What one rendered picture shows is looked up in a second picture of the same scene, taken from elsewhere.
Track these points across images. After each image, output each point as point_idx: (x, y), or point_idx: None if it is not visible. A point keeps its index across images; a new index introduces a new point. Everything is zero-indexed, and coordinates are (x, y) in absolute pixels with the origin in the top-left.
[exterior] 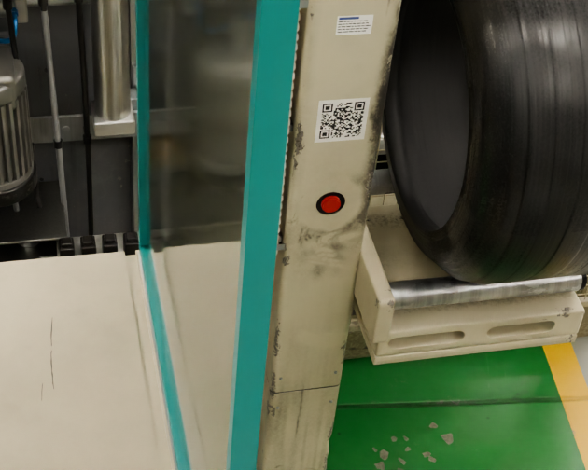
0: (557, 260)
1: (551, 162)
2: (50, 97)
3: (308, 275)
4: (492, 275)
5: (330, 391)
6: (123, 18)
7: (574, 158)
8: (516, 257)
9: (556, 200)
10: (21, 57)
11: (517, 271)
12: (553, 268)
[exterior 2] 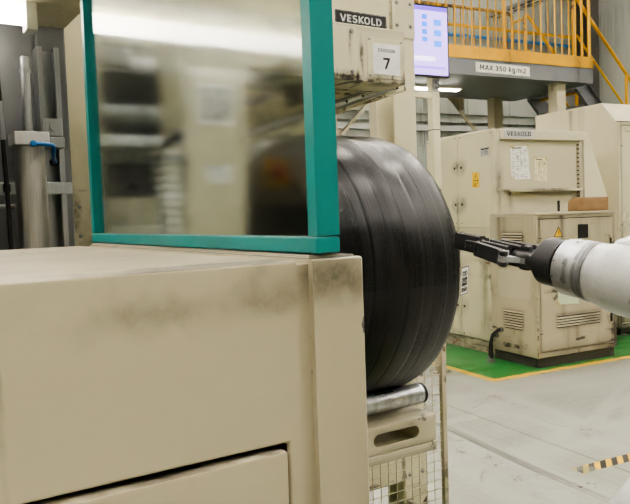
0: (409, 323)
1: (383, 225)
2: None
3: None
4: (367, 350)
5: None
6: (44, 203)
7: (397, 223)
8: (382, 318)
9: (396, 255)
10: None
11: (385, 340)
12: (407, 336)
